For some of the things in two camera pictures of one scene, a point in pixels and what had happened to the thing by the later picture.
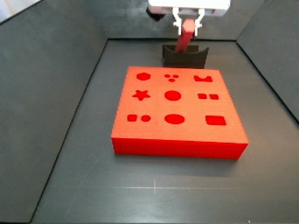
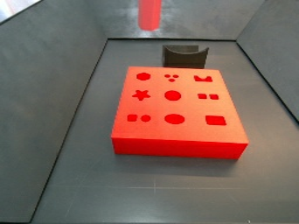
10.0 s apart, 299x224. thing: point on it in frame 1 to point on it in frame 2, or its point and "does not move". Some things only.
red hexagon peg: x=189 y=26 to x=150 y=14
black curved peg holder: x=193 y=59 does not move
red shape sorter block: x=177 y=114 does not move
